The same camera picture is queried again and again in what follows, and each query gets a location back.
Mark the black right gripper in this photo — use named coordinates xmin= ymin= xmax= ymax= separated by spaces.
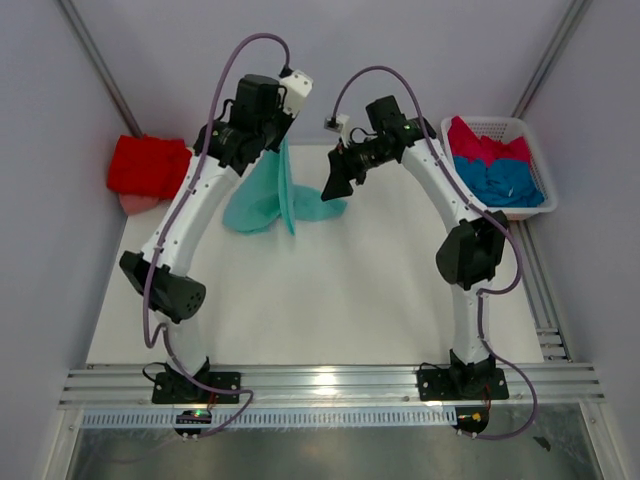
xmin=322 ymin=135 xmax=395 ymax=201

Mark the teal t shirt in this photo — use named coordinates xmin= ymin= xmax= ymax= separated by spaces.
xmin=222 ymin=140 xmax=347 ymax=236

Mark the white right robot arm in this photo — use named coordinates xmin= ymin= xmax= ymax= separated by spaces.
xmin=321 ymin=96 xmax=509 ymax=401

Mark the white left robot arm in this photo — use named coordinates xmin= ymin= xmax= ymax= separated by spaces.
xmin=119 ymin=70 xmax=313 ymax=404

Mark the red folded t shirt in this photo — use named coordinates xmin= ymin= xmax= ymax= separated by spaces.
xmin=106 ymin=135 xmax=192 ymax=200

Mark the magenta t shirt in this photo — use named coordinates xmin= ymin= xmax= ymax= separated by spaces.
xmin=447 ymin=116 xmax=531 ymax=167

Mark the pink folded t shirt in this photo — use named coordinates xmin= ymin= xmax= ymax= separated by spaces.
xmin=119 ymin=194 xmax=160 ymax=216

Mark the blue t shirt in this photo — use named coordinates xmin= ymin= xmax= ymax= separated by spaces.
xmin=453 ymin=156 xmax=544 ymax=208

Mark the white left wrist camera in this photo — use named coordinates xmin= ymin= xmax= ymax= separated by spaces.
xmin=279 ymin=70 xmax=313 ymax=118

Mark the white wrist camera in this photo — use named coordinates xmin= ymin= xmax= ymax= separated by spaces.
xmin=324 ymin=114 xmax=350 ymax=135
xmin=279 ymin=70 xmax=313 ymax=118

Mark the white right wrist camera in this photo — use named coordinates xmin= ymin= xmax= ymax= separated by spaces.
xmin=324 ymin=114 xmax=350 ymax=135

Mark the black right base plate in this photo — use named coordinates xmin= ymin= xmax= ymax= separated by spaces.
xmin=416 ymin=363 xmax=510 ymax=401

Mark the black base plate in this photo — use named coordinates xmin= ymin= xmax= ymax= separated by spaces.
xmin=151 ymin=370 xmax=241 ymax=405
xmin=416 ymin=363 xmax=510 ymax=401

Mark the white slotted cable duct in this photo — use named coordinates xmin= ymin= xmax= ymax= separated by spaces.
xmin=80 ymin=405 xmax=457 ymax=430

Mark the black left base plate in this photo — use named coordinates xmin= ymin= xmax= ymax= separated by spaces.
xmin=151 ymin=370 xmax=241 ymax=405

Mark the aluminium mounting rail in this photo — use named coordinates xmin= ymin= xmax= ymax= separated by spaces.
xmin=58 ymin=362 xmax=605 ymax=409

